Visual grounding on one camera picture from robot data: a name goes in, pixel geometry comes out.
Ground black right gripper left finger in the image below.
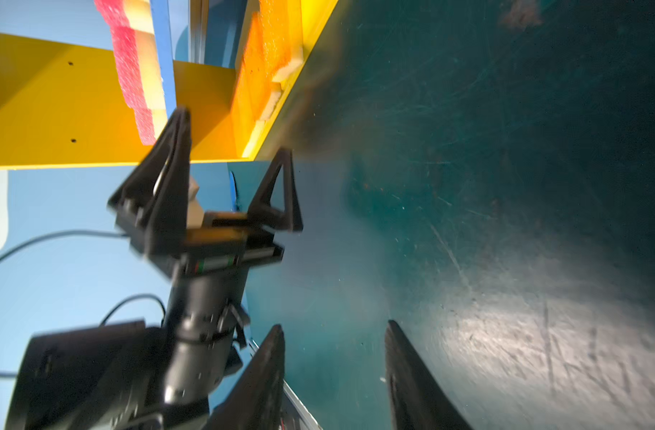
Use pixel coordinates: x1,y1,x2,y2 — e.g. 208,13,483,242
204,324,285,430

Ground pink smiley sponge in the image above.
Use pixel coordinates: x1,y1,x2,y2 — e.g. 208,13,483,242
94,0,168,145

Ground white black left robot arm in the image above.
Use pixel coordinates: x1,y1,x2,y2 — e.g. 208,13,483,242
6,109,303,429

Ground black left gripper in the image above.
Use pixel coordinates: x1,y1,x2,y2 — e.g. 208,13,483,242
108,107,303,403

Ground orange sponge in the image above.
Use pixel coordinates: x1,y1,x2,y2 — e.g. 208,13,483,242
259,0,304,82
231,13,282,159

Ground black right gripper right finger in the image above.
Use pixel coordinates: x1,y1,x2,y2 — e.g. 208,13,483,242
385,320,471,430

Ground yellow shelf with coloured boards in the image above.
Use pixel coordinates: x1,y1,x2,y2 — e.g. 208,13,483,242
0,1,336,170

